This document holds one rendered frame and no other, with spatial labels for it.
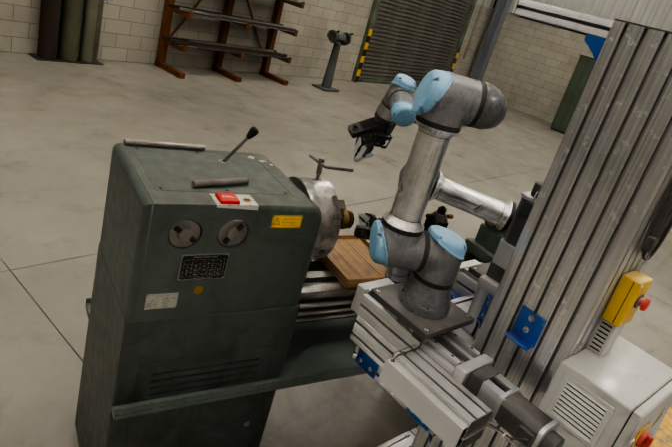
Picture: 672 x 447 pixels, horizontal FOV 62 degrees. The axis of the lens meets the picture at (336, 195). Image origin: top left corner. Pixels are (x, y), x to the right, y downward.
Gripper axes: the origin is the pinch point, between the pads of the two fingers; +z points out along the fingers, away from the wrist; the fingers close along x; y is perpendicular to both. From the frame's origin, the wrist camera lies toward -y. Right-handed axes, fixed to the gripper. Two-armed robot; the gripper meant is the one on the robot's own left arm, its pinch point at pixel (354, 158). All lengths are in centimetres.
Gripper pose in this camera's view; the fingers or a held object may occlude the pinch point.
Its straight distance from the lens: 199.7
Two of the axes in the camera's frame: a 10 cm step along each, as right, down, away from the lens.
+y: 8.3, 0.3, 5.6
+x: -3.7, -7.1, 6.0
